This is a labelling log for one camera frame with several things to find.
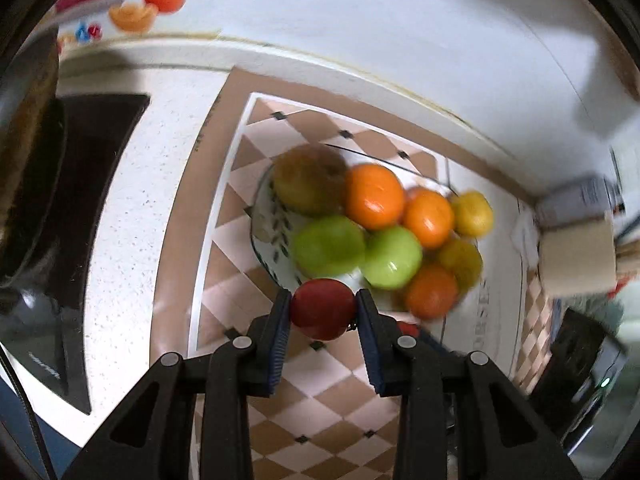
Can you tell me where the beige utensil holder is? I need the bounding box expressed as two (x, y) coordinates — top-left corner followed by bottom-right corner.
(537, 210), (618, 297)

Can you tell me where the black gas stove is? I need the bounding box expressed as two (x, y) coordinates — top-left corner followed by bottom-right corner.
(0, 92), (152, 416)

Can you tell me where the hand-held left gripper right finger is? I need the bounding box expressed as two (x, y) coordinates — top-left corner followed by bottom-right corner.
(354, 287), (583, 480)

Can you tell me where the green apple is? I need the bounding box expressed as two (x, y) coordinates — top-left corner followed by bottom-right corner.
(361, 225), (423, 291)
(291, 216), (367, 279)

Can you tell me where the checkered table cloth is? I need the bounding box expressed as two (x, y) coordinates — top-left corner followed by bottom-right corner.
(155, 66), (556, 480)

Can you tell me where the yellow citrus fruit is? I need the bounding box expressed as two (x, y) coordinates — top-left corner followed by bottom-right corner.
(436, 237), (484, 293)
(450, 191), (495, 238)

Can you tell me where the orange tangerine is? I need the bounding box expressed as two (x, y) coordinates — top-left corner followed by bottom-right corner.
(345, 163), (406, 231)
(402, 187), (456, 250)

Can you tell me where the black wok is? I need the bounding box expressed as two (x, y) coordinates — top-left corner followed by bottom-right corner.
(0, 25), (68, 288)

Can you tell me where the white spray can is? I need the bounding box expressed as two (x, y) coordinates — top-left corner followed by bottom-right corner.
(534, 175), (616, 228)

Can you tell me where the floral oval plate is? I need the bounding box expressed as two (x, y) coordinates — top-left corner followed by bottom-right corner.
(250, 147), (481, 311)

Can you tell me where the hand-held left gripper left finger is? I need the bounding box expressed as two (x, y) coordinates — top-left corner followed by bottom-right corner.
(62, 287), (293, 480)

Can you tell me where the dark brown fruit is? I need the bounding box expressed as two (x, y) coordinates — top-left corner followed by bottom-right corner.
(272, 144), (349, 217)

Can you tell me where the white paper sheet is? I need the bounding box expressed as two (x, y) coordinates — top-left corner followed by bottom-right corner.
(511, 210), (543, 266)

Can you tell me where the dark orange fruit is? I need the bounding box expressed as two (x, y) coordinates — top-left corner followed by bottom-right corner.
(404, 262), (461, 320)

